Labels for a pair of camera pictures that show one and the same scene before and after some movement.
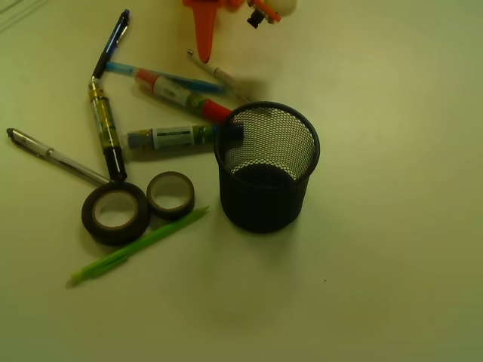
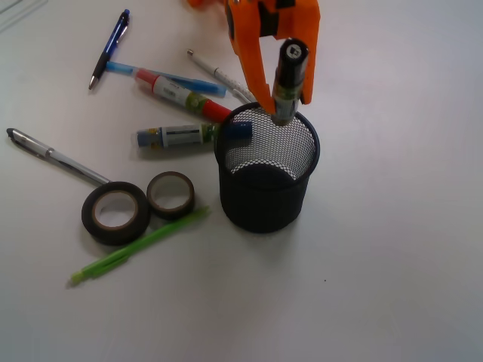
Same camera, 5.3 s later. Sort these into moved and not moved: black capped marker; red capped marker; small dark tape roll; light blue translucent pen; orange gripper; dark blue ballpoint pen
Moved: black capped marker; orange gripper
Not moved: dark blue ballpoint pen; red capped marker; light blue translucent pen; small dark tape roll
